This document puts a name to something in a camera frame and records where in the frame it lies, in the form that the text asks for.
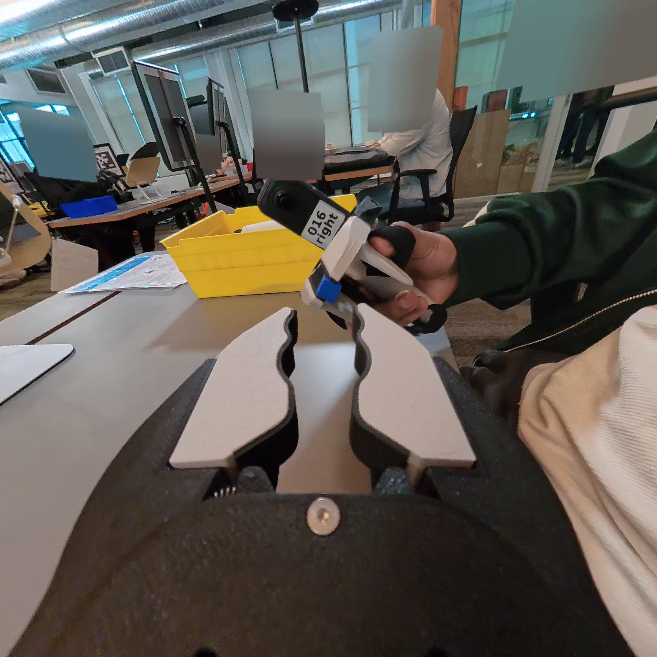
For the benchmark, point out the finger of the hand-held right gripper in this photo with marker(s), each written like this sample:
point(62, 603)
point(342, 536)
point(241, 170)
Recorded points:
point(339, 308)

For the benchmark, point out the yellow plastic bin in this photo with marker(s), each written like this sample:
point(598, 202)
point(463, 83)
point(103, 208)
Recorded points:
point(241, 267)

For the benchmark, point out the black monitor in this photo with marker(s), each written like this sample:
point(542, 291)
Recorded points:
point(213, 108)

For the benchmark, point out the black office chair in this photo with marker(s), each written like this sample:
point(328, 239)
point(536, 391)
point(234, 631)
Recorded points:
point(451, 169)

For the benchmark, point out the wooden post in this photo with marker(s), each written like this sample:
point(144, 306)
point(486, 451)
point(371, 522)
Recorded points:
point(446, 61)

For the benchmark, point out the white air vent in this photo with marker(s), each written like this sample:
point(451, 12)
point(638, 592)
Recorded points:
point(112, 61)

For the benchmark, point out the black bag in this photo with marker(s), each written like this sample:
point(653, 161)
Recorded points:
point(359, 156)

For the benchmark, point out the brown cardboard sheet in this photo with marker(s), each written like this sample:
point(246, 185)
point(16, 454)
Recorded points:
point(485, 154)

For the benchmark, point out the wooden top desk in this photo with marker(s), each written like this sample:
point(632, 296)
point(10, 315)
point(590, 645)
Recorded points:
point(154, 200)

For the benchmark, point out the fiducial marker board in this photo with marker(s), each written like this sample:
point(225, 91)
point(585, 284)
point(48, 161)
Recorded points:
point(109, 160)

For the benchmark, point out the grey board panel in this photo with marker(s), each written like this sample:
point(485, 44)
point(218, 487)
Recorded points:
point(74, 267)

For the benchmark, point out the person's cream shirt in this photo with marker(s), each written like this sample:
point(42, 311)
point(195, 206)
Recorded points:
point(600, 462)

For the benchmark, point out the printed paper sheet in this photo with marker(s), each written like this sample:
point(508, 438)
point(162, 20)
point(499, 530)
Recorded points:
point(133, 272)

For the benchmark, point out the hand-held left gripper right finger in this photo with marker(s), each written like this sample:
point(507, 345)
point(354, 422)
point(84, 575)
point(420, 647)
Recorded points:
point(410, 395)

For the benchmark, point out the person's right forearm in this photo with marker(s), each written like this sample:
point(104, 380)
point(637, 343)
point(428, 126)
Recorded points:
point(544, 226)

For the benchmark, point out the person's green jacket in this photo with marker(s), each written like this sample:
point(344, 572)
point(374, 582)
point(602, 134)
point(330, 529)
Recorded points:
point(554, 328)

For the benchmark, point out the blue plastic bin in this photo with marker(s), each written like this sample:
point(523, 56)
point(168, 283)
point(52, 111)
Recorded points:
point(87, 206)

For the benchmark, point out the white roll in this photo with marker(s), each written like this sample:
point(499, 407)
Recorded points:
point(256, 227)

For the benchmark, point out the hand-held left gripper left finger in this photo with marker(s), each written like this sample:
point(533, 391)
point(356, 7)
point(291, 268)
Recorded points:
point(241, 390)

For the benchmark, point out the black ceiling pole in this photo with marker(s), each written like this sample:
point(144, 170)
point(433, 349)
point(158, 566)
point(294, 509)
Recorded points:
point(302, 46)

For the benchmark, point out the large monitor on stand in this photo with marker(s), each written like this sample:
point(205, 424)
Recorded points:
point(164, 113)

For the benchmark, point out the silver ceiling duct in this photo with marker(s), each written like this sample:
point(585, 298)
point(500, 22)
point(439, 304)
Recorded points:
point(154, 25)

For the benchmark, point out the person's right hand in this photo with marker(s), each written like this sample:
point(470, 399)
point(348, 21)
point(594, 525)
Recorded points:
point(436, 267)

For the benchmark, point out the grey desk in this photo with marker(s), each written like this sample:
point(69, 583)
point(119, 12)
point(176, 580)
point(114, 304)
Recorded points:
point(128, 333)

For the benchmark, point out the bent plywood chair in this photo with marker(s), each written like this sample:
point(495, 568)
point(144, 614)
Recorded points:
point(143, 172)
point(31, 241)

